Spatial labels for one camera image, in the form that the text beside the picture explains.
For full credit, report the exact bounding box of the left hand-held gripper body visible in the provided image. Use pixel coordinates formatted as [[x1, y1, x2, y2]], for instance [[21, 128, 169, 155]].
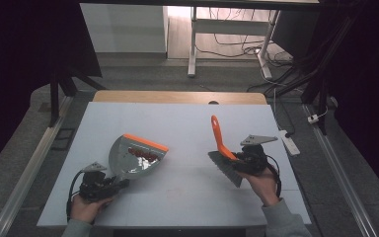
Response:
[[78, 161, 114, 202]]

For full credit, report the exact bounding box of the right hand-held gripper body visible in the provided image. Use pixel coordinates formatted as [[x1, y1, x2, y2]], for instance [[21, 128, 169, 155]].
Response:
[[238, 133, 279, 177]]

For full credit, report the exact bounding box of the orange brush with grey bristles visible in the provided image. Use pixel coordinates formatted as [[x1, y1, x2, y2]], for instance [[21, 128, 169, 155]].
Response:
[[207, 115, 245, 189]]

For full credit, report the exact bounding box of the grey dustpan with orange edge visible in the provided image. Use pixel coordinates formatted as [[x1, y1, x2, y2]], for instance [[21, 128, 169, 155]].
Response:
[[108, 132, 170, 182]]

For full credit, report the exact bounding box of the person's left hand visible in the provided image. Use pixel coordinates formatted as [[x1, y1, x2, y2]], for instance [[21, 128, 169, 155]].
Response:
[[70, 192, 115, 225]]

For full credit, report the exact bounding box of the person's right hand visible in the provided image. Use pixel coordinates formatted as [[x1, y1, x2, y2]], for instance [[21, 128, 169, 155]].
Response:
[[242, 163, 282, 207]]

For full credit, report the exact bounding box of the white power strip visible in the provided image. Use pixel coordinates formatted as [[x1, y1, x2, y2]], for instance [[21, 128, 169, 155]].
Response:
[[278, 129, 301, 157]]

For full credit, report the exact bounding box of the white board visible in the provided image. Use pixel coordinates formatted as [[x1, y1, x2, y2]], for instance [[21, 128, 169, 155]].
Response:
[[37, 101, 312, 229]]

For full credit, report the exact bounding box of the wooden table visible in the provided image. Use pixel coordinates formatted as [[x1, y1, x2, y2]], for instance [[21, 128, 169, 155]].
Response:
[[92, 90, 268, 106]]

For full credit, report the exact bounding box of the black curtain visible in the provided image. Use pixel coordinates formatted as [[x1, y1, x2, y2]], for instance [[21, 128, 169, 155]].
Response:
[[0, 0, 104, 181], [322, 0, 379, 203]]

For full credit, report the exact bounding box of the white cabinet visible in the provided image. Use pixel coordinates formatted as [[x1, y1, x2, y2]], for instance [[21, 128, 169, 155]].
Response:
[[79, 3, 170, 54]]

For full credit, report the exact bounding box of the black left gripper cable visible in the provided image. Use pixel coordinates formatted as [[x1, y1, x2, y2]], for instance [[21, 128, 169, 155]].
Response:
[[65, 170, 87, 223]]

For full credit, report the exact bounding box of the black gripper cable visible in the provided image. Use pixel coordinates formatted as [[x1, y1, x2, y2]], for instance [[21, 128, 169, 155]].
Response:
[[65, 170, 87, 223], [265, 153, 283, 199]]

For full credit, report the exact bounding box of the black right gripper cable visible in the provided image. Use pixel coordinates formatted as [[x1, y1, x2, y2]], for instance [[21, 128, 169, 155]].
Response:
[[265, 153, 283, 199]]

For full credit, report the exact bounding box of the black floor frame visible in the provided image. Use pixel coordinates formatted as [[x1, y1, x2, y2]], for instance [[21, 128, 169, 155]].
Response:
[[50, 126, 77, 152]]

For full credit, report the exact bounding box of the aluminium rail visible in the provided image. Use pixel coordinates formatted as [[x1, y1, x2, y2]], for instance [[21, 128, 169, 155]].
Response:
[[301, 103, 379, 237], [0, 95, 74, 237]]

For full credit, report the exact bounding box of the black metal stand with cables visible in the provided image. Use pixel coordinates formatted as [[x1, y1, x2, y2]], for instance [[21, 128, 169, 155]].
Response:
[[247, 9, 363, 136]]

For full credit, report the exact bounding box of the tangle of floor cables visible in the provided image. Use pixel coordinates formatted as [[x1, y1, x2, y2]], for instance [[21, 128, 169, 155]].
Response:
[[195, 7, 294, 67]]

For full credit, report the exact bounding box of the white desk frame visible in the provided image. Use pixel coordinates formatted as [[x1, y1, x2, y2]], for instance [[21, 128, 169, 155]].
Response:
[[187, 5, 281, 80]]

